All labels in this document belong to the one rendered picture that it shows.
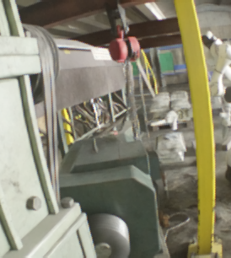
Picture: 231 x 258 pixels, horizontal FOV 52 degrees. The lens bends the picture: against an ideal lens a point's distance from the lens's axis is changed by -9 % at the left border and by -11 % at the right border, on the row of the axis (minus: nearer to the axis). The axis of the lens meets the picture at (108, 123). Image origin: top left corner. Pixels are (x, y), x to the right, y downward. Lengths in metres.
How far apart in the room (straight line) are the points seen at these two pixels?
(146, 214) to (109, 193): 0.17
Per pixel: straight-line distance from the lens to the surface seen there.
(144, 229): 1.03
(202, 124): 1.35
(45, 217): 0.73
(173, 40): 4.98
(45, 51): 0.75
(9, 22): 0.69
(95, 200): 0.95
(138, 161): 1.03
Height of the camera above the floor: 1.19
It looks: 10 degrees down
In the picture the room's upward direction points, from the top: 9 degrees counter-clockwise
